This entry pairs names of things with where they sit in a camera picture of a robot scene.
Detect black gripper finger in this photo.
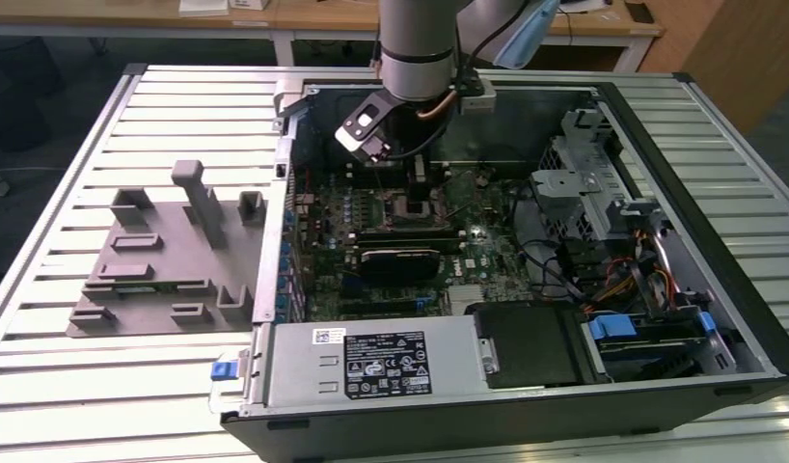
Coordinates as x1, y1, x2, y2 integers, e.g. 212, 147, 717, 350
406, 154, 436, 204

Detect CPU socket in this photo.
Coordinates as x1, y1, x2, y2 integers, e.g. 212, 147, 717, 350
380, 188, 451, 229

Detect black RAM slot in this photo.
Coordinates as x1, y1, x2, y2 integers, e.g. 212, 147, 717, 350
352, 234, 464, 243
347, 175, 448, 183
345, 168, 448, 177
352, 230, 464, 237
353, 240, 464, 248
355, 245, 464, 253
344, 161, 448, 170

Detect black graphics card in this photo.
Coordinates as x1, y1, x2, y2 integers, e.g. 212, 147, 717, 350
356, 247, 444, 282

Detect green motherboard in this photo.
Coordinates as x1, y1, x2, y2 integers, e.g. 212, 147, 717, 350
289, 163, 582, 324

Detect metal drive cage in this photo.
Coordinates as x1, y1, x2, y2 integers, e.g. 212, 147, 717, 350
527, 108, 632, 242

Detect silver chipset heatsink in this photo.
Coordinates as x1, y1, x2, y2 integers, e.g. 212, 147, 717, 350
446, 284, 486, 309

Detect black plastic shroud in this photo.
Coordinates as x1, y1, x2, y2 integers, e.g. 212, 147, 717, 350
463, 301, 618, 392

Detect wooden desk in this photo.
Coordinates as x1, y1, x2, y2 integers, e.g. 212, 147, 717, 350
0, 0, 666, 73

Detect grey parts rack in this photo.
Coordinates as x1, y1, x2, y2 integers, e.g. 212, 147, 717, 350
64, 158, 269, 339

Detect hard disk in blue carrier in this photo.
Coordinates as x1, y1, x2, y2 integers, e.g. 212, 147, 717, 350
586, 311, 717, 382

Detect large white box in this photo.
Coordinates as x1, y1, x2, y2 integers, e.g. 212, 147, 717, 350
179, 0, 232, 14

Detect silver power supply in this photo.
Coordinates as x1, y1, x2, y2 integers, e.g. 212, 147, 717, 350
241, 320, 498, 419

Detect black PC case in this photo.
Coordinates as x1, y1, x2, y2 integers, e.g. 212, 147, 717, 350
217, 70, 789, 463

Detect wooden cabinet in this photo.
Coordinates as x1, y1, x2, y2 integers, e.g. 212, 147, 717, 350
636, 0, 789, 136

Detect black cable with brass sleeve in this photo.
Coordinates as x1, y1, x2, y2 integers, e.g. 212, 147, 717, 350
412, 90, 460, 123

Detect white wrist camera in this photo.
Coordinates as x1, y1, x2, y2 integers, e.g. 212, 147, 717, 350
333, 94, 396, 164

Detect black internal cable bundle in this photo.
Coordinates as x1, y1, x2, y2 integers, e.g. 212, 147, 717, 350
506, 177, 607, 298

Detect orange yellow power wires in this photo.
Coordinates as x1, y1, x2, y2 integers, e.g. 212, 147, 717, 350
576, 231, 691, 314

